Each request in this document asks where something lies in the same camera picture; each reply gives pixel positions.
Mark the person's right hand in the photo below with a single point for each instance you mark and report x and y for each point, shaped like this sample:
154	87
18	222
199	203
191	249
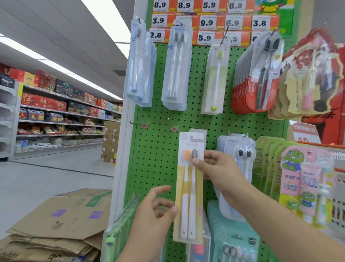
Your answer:
223	172

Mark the person's left hand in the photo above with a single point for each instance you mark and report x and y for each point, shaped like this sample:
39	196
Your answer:
148	226

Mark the bundle of clear blue toothbrush blisters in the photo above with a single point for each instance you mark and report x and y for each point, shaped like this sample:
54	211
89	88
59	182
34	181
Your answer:
242	148

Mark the bundle of clear kids toothbrushes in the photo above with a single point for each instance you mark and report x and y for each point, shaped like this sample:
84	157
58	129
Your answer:
116	237

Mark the orange twin toothbrush yellow card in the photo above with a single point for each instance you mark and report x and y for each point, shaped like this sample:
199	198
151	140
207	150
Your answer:
188	216

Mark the teal multi toothbrush pack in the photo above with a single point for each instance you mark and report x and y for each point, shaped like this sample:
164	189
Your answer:
232	237

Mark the green pegboard display rack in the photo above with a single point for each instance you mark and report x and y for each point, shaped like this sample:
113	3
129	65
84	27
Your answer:
156	151

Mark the pile of red grey toothbrush packs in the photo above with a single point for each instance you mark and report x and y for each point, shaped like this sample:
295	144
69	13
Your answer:
248	92

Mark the bundle of green toothbrush packs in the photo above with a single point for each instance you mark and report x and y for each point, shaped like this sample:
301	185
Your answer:
215	81

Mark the row of twin toothbrush packs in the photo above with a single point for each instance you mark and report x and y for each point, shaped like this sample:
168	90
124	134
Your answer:
177	70

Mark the row of blue toothbrush packs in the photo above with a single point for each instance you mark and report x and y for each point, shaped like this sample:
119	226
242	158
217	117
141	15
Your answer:
139	65

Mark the person's right forearm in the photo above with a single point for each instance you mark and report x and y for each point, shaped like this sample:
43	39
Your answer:
285	226

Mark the white endcap shelf unit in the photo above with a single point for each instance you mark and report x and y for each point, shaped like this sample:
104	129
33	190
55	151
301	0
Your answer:
8	119

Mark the row of green pink packs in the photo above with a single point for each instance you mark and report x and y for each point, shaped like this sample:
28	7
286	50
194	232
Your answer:
296	178

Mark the small printed sign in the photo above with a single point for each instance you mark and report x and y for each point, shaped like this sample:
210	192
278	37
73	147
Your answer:
304	132

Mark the stack of brown cartons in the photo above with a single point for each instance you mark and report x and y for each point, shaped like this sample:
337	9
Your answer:
111	140

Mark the pile of flattened cardboard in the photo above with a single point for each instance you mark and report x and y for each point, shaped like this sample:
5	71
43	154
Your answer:
54	221

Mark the red cola poster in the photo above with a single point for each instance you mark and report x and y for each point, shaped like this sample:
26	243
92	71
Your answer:
331	129

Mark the row of red cartoon packs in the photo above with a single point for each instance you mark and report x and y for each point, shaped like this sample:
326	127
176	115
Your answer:
307	75

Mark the rows of orange price tags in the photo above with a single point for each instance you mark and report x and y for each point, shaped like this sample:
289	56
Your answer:
210	22

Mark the stocked store shelves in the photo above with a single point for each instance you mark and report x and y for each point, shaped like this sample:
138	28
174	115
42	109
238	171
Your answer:
59	102

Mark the yellow frog poster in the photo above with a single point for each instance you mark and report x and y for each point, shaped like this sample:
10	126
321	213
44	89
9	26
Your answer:
275	6

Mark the ceiling light strip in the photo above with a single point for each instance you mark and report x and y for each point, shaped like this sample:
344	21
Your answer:
108	21
54	67

